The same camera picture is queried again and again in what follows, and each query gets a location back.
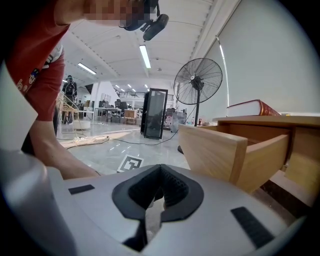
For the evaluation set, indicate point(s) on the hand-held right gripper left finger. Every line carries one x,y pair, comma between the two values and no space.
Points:
100,212

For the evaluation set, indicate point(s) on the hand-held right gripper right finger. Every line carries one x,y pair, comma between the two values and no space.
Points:
205,225

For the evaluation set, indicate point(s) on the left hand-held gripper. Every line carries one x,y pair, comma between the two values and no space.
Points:
130,163

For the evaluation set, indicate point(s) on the light wooden drawer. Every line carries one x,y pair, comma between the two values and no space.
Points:
212,152

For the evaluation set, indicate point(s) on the person's left forearm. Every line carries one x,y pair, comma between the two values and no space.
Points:
57,155

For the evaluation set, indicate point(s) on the oval wooden table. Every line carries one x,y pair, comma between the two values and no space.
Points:
303,155

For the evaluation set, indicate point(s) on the wooden low cabinet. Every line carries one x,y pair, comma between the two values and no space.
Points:
130,117

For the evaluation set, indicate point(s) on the black glass-door cabinet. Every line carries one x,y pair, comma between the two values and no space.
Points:
153,115

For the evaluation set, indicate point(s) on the black metal railing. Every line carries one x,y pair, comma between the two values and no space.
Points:
132,94

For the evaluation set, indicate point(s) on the long ceiling light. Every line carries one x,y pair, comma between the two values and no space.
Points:
145,57
87,68

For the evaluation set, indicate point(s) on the grey roller blind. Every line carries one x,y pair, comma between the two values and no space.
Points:
270,55
215,82

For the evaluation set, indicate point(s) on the red hardcover book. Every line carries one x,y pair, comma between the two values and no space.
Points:
247,108

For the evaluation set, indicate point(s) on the person's red shirt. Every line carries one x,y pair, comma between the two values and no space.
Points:
32,62

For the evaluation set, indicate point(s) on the person's head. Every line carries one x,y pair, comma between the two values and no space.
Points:
112,12

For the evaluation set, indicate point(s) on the black pedestal fan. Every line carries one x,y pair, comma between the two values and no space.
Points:
197,80

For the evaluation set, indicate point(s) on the black head-worn camera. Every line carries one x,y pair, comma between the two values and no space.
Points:
155,27

